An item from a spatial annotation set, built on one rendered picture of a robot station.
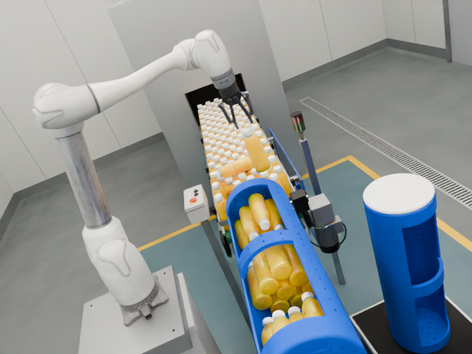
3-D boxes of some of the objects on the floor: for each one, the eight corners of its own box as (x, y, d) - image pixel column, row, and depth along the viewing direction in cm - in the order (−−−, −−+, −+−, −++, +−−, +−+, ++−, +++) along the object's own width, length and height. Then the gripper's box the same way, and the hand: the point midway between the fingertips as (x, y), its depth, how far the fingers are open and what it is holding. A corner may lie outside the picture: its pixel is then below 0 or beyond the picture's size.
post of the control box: (253, 337, 260) (197, 214, 213) (252, 332, 263) (196, 211, 216) (259, 335, 260) (204, 212, 213) (258, 330, 263) (203, 208, 216)
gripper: (206, 96, 157) (230, 144, 171) (246, 79, 154) (267, 129, 168) (206, 88, 163) (229, 135, 177) (244, 71, 161) (265, 120, 174)
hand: (245, 126), depth 170 cm, fingers closed on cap, 4 cm apart
